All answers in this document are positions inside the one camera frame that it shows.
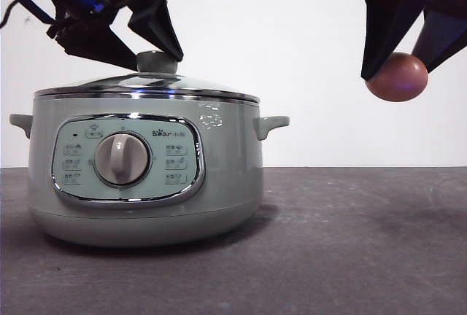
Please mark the glass lid with green knob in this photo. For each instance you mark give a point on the glass lid with green knob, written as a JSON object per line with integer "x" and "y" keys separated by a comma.
{"x": 155, "y": 62}

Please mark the brown egg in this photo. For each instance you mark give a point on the brown egg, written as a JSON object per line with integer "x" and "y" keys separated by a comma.
{"x": 399, "y": 81}

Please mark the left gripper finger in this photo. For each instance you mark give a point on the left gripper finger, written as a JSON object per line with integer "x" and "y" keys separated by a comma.
{"x": 98, "y": 43}
{"x": 160, "y": 27}

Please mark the pale green electric pot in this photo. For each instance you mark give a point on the pale green electric pot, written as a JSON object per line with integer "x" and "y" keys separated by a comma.
{"x": 226, "y": 169}

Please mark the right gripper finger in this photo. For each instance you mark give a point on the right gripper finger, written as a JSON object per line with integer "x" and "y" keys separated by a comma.
{"x": 386, "y": 19}
{"x": 438, "y": 34}

